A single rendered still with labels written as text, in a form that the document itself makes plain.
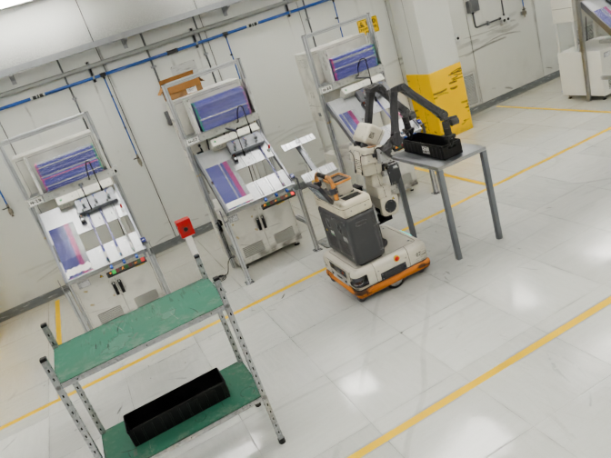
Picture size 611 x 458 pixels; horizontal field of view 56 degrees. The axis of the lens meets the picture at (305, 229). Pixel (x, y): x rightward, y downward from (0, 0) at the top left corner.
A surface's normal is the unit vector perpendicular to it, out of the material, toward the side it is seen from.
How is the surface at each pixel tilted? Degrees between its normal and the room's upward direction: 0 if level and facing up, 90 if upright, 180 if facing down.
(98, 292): 90
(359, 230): 90
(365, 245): 90
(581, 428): 0
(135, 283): 90
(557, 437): 0
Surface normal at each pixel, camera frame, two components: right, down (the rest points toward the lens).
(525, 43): 0.40, 0.22
